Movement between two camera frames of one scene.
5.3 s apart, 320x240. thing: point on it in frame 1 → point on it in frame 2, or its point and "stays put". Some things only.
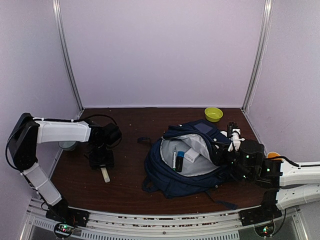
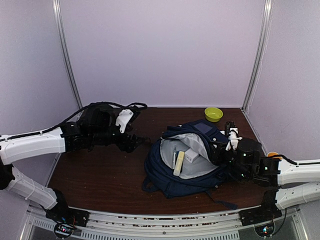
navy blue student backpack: x=195 y=179 stays put
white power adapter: x=191 y=155 stays put
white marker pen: x=174 y=166 stays put
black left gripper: x=109 y=163 → x=130 y=146
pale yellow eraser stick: x=105 y=175 → x=179 y=164
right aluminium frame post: x=261 y=54 stays put
